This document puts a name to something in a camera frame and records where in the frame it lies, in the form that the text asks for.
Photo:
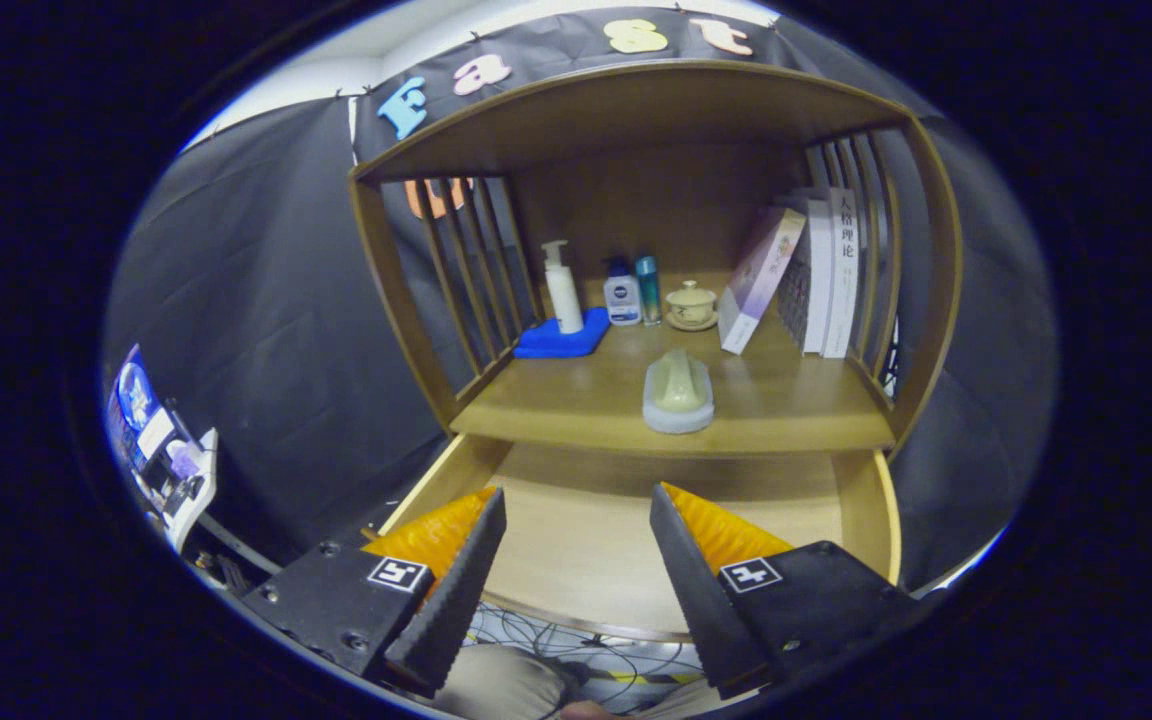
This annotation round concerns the beige lidded tea cup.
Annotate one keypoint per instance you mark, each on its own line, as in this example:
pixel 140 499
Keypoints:
pixel 691 305

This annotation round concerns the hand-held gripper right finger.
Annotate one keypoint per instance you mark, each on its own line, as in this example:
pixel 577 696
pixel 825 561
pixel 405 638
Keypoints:
pixel 696 590

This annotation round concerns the white lotion bottle blue cap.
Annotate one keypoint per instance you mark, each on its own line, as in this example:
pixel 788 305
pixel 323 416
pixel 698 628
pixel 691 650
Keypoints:
pixel 622 300

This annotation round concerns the blue folded cloth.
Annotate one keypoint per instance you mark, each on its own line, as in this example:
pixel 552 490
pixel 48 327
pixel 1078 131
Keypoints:
pixel 556 343

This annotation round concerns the purple and white box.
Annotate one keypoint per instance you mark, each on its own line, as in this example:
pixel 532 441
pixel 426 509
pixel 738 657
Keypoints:
pixel 758 280

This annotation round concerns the white pump bottle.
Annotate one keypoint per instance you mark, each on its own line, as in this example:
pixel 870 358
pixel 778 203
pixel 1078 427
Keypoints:
pixel 564 300

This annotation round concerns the wooden countertop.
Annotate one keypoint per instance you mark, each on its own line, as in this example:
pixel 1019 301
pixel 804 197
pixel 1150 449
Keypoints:
pixel 786 400

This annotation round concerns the lit computer monitor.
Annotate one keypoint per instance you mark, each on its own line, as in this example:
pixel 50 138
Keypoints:
pixel 136 400

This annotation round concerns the white equipment stand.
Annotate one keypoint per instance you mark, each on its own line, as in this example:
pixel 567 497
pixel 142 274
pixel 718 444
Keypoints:
pixel 196 490

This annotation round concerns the green scrub brush grey sponge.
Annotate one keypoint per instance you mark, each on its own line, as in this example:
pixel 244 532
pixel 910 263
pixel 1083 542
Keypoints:
pixel 678 385

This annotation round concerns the brown wooden cabinet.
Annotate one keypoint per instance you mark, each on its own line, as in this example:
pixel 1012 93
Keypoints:
pixel 636 110

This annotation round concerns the white book black lettering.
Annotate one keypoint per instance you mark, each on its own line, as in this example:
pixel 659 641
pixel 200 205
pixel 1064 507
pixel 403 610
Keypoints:
pixel 842 280

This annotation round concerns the plain white book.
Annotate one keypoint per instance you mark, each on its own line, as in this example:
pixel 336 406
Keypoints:
pixel 818 280

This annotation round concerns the wooden drawer with knob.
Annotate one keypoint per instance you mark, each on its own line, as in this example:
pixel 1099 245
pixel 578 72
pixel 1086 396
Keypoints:
pixel 586 530

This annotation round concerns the slim teal bottle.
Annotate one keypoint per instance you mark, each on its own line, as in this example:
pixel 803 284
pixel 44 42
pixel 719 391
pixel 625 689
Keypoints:
pixel 648 290

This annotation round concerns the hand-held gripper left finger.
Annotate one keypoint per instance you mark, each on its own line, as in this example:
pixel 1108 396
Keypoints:
pixel 456 595

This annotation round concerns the person's leg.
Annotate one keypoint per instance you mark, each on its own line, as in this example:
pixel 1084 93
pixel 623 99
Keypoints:
pixel 496 685

